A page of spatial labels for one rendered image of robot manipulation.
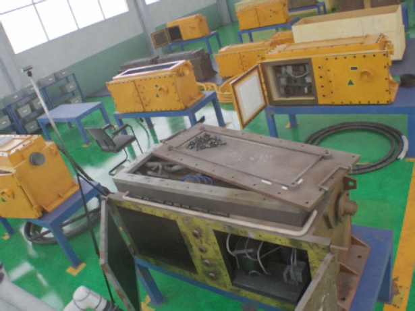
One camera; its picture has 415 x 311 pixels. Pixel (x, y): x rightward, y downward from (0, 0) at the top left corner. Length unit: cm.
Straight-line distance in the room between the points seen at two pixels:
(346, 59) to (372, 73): 31
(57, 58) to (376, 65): 984
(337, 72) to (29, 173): 350
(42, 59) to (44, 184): 793
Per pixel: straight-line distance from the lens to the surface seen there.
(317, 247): 155
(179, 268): 236
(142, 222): 256
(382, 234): 242
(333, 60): 403
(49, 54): 1179
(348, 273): 217
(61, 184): 416
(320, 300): 148
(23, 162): 391
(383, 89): 404
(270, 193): 162
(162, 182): 202
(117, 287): 195
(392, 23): 713
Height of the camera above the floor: 229
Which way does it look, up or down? 26 degrees down
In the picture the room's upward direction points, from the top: 18 degrees counter-clockwise
